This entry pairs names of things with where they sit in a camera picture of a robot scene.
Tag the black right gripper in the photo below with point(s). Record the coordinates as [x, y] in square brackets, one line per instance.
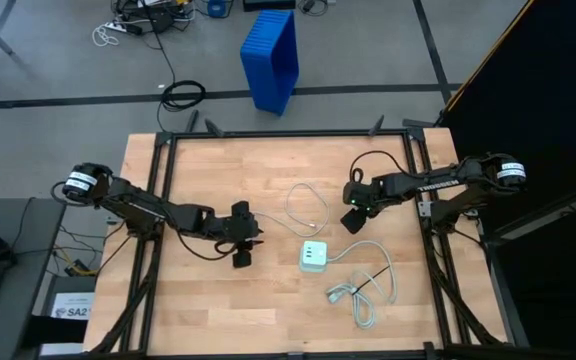
[365, 194]

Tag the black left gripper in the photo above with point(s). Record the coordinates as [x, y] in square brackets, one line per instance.
[238, 227]

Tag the white cube power strip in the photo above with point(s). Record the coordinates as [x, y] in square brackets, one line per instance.
[313, 257]

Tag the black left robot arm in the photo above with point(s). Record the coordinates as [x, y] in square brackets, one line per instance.
[133, 200]

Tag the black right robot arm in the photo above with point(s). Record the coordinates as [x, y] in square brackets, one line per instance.
[443, 181]

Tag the white mains plug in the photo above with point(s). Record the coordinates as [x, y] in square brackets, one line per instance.
[335, 294]

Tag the white printed sign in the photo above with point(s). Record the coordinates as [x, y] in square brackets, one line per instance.
[73, 307]

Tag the tall blue plastic bin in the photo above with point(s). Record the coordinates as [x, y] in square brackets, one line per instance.
[268, 60]

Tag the dark grey desk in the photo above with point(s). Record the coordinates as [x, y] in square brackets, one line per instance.
[23, 280]

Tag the black partition panel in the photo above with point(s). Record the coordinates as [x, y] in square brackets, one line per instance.
[543, 75]

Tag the blue round floor object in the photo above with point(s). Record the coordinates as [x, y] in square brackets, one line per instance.
[216, 7]

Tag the white floor power strip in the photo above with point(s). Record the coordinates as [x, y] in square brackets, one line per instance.
[125, 27]

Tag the black table frame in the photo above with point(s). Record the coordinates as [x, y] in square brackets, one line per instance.
[288, 133]

